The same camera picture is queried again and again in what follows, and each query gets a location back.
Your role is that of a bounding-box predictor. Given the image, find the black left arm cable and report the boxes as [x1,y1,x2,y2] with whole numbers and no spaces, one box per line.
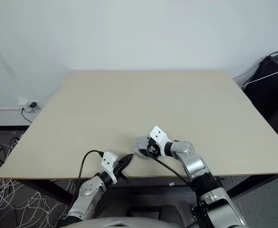
[75,150,104,204]

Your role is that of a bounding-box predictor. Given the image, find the black bag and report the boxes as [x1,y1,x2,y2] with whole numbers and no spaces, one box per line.
[242,53,278,121]

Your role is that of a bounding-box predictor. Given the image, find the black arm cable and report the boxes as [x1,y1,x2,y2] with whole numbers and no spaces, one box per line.
[150,154,195,186]
[75,150,104,204]

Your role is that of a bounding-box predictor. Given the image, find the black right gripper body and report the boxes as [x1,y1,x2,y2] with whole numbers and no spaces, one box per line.
[146,138,162,158]

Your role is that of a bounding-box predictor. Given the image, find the tangled white floor cables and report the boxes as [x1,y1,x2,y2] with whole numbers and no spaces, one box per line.
[0,135,72,228]

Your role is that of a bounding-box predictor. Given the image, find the white cable on bag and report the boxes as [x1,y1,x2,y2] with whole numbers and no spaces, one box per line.
[241,67,278,90]

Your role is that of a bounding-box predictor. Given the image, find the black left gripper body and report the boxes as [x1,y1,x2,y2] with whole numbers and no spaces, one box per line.
[112,163,130,183]

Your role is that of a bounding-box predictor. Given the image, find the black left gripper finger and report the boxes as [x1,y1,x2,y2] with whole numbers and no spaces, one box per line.
[117,153,134,165]
[118,158,133,171]

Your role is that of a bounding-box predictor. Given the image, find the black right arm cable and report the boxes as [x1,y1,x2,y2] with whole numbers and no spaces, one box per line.
[150,154,195,186]

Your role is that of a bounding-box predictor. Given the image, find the white wall power socket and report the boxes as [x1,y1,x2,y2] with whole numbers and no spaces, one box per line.
[17,95,43,113]

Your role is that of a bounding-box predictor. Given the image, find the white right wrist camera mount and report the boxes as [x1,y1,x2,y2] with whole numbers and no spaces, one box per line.
[148,125,172,158]

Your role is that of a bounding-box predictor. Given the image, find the black power cord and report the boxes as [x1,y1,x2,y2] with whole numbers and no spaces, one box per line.
[20,106,33,124]

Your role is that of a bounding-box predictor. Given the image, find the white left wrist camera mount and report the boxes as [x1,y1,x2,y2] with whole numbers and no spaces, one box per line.
[101,152,119,185]

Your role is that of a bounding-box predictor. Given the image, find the black table frame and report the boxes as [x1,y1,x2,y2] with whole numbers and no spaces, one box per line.
[18,174,278,205]

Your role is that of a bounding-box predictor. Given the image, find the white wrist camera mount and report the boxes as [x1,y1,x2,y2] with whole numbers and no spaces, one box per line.
[148,125,172,158]
[101,152,119,185]

